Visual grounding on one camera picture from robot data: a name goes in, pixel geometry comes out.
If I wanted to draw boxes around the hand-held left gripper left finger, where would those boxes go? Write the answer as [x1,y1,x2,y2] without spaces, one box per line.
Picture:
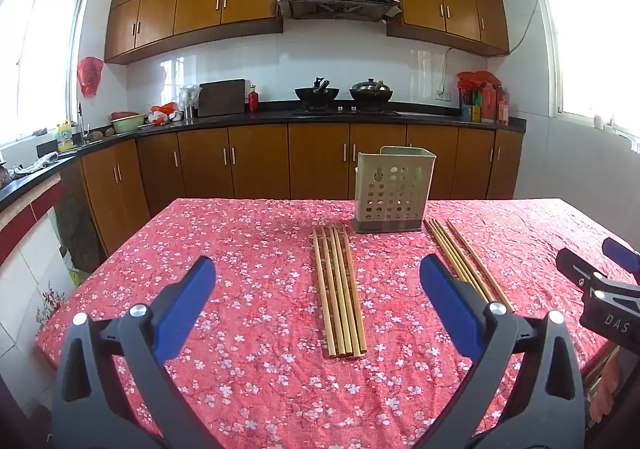
[52,256,226,449]

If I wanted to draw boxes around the wooden lower kitchen cabinets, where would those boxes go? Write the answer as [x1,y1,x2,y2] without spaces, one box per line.
[80,121,525,255]

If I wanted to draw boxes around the yellow detergent bottle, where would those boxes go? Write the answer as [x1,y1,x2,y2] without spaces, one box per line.
[56,121,75,152]

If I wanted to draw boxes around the black gas stove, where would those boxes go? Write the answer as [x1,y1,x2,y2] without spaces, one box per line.
[294,105,401,117]

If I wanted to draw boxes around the red floral tablecloth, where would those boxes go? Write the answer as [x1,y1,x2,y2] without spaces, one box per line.
[35,198,640,449]

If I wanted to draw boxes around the person's right hand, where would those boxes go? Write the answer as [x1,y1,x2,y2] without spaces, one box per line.
[590,349,623,425]

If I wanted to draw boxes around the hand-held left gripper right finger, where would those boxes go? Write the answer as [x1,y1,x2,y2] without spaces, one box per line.
[419,254,588,449]

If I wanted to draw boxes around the white power cable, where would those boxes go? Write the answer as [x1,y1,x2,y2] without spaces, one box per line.
[507,0,543,54]

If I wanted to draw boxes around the metal faucet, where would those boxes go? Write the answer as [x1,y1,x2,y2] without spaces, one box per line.
[76,103,92,144]

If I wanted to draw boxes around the group of condiment bottles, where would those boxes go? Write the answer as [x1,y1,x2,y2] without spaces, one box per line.
[460,81,511,126]

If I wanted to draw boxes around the black wok with utensils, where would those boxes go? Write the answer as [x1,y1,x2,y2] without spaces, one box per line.
[294,77,341,110]

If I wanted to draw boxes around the white rag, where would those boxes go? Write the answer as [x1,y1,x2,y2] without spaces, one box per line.
[14,152,60,178]

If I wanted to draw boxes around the black wok with lid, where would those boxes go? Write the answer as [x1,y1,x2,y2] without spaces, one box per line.
[349,78,394,110]

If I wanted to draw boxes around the black kitchen countertop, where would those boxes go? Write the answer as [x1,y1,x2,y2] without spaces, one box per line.
[0,101,527,210]

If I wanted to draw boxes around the hanging red plastic bag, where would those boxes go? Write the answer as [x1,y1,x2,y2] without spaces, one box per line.
[77,56,104,98]

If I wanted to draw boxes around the dark cutting board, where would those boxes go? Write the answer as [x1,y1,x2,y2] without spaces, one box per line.
[198,79,247,117]

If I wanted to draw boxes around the green basin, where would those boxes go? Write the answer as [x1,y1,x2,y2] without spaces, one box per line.
[111,113,147,134]

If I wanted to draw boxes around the bright window with white frame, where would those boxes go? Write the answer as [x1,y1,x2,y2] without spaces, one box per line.
[537,0,640,134]

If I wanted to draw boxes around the clear utensil container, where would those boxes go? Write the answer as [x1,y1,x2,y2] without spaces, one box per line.
[179,85,200,120]

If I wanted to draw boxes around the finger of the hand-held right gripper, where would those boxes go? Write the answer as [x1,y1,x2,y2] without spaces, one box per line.
[556,247,608,292]
[602,237,640,275]

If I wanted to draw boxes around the beige perforated chopstick holder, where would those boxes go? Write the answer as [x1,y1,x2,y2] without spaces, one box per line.
[352,145,436,235]

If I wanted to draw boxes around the red and white plastic bags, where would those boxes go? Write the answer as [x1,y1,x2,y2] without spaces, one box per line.
[147,102,183,124]

